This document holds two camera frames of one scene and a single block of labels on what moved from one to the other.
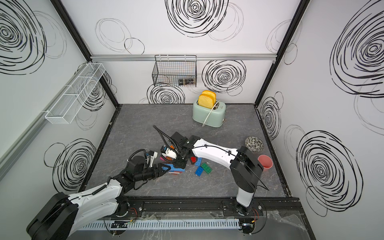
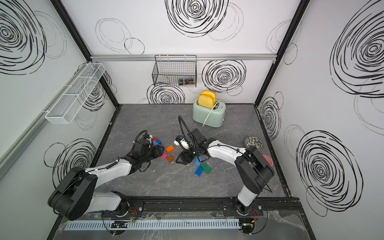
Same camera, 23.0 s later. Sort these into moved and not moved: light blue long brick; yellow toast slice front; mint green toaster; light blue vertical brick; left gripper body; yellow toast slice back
Moved: left gripper body; light blue long brick
Not moved: yellow toast slice back; mint green toaster; light blue vertical brick; yellow toast slice front
